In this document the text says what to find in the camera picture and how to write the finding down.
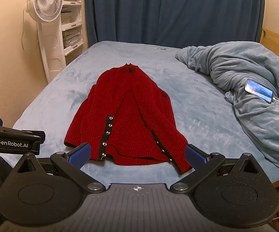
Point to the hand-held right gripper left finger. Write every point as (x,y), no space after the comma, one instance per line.
(79,155)

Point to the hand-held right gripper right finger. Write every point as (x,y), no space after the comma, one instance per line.
(195,155)

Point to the red knit cardigan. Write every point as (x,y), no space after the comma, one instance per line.
(127,116)

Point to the bed with blue fleece sheet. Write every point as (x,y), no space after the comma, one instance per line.
(197,116)

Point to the smartphone with lit screen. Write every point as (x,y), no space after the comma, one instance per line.
(258,90)

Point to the grey-blue fleece blanket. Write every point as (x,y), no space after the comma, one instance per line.
(250,62)

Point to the stack of books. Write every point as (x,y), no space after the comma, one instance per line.
(70,37)

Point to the white shelf unit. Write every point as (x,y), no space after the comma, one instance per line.
(73,12)

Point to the dark blue curtain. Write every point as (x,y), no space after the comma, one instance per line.
(173,9)

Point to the white pedestal fan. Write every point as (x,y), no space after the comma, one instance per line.
(45,2)

